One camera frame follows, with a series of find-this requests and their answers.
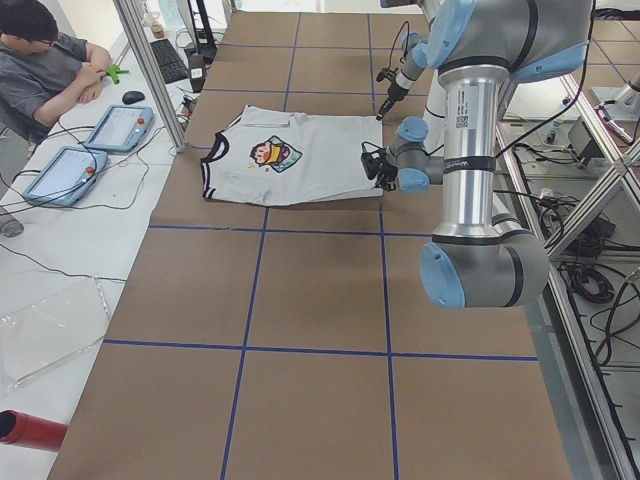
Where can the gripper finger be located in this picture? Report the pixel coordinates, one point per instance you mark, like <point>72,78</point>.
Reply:
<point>384,108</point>

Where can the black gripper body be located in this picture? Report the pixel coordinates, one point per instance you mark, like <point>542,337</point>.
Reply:
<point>386,176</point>
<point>394,92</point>

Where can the grey cartoon print t-shirt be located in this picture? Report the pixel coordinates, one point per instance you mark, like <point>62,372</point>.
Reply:
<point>272,158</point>

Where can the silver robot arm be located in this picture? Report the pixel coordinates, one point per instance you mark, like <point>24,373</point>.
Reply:
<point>413,64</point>
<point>479,255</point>

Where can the blue tape grid lines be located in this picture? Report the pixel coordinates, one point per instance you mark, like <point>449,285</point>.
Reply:
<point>258,343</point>

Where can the black keyboard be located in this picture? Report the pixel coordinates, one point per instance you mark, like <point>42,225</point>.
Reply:
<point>172,67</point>

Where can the black computer mouse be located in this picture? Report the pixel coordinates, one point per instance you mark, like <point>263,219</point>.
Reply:
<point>131,97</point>

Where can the upper blue teach pendant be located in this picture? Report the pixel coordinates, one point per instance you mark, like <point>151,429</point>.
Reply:
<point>120,129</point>

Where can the blue teach pendant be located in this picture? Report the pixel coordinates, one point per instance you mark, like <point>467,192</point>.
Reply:
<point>66,178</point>
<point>120,129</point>

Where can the green plastic toy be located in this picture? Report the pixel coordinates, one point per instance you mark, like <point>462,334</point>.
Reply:
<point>115,72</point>

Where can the lower blue teach pendant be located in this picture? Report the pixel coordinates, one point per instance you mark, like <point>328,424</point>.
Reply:
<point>66,178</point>

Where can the seated person grey shirt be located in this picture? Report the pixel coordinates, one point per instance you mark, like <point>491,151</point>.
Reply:
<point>44,72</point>

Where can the clear plastic bag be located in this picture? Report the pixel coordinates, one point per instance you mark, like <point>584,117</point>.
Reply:
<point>43,336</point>

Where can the grey water bottle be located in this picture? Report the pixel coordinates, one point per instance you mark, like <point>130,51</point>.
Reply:
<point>10,226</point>

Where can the red cylinder bottle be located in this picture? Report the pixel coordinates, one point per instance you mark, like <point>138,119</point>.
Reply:
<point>24,430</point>

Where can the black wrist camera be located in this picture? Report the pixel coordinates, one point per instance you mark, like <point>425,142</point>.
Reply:
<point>370,163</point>

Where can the aluminium frame post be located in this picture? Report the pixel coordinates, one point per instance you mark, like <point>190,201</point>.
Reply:
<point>132,24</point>

